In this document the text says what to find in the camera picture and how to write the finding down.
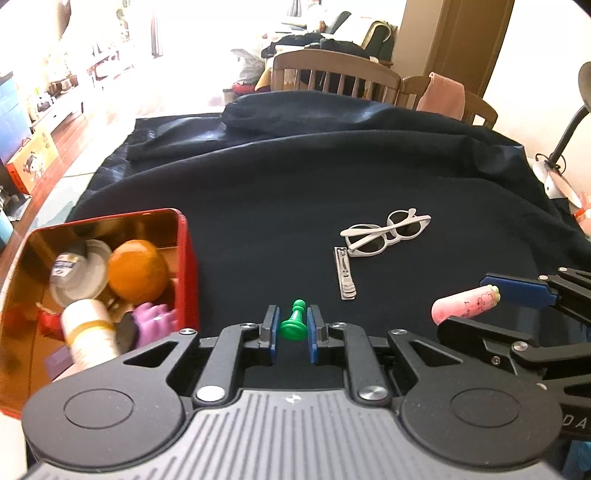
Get blue screen black frame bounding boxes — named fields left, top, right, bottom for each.
left=0, top=71, right=31, bottom=164

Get white round lid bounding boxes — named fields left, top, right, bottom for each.
left=48, top=239, right=113, bottom=308

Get orange cartoon cardboard box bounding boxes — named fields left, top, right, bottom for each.
left=6, top=131, right=60, bottom=195

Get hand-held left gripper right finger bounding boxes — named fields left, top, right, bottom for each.
left=307, top=305, right=462, bottom=407

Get small red object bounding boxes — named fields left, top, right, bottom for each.
left=36, top=302, right=65, bottom=337

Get orange white plastic bag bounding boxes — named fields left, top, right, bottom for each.
left=573, top=194, right=591, bottom=236

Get red tin box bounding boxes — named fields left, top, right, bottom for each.
left=0, top=208, right=201, bottom=418

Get white sunglasses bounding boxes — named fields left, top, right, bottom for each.
left=341, top=209, right=432, bottom=257

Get dark blue cloth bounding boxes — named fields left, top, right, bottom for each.
left=67, top=90, right=591, bottom=402

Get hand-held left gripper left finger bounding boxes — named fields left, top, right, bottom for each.
left=122, top=305, right=281, bottom=407

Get sofa with blankets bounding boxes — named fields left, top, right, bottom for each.
left=323, top=11, right=398, bottom=65

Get wooden chair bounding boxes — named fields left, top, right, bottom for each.
left=401, top=76, right=498, bottom=127
left=270, top=48, right=402, bottom=106

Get pink printed tube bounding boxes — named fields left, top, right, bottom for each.
left=431, top=285, right=502, bottom=325

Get purple toy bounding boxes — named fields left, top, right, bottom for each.
left=131, top=302, right=180, bottom=344

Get white low cabinet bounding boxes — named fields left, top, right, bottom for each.
left=28, top=46, right=139, bottom=134

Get black desk lamp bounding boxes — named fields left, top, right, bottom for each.
left=531, top=62, right=591, bottom=199

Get dark clothes pile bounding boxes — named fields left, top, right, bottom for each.
left=261, top=32, right=370, bottom=58

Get white bottle yellow band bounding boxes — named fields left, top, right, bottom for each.
left=60, top=299, right=122, bottom=372

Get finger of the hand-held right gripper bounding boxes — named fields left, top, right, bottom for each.
left=438, top=316, right=591, bottom=381
left=480, top=267, right=591, bottom=324

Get pink towel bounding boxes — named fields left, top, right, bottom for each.
left=417, top=72, right=466, bottom=125

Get metal nail clipper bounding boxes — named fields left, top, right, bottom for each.
left=334, top=246, right=358, bottom=301

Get green chess pawn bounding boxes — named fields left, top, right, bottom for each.
left=280, top=299, right=307, bottom=343

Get orange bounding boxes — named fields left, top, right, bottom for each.
left=108, top=240, right=168, bottom=303

